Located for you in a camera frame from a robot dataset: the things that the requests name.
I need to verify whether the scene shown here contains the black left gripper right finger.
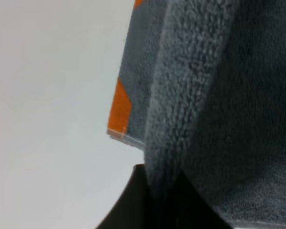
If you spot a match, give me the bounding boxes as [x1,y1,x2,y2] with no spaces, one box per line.
[157,173,231,229]

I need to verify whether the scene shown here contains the grey towel with orange pattern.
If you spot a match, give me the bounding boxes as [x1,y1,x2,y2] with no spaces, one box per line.
[108,0,286,228]

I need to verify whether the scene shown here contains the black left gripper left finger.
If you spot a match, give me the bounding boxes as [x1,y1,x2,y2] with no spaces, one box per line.
[97,164,157,229]

